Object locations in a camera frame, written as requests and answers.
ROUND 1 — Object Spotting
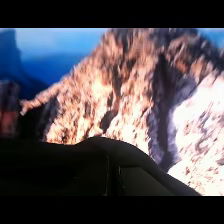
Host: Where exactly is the black garment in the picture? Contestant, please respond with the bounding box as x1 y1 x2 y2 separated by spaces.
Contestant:
0 135 202 197

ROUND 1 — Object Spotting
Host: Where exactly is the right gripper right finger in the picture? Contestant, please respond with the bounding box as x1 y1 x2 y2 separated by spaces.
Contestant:
118 165 177 197

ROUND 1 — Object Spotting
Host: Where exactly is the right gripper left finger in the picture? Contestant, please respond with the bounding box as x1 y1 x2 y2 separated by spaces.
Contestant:
64 155 110 197

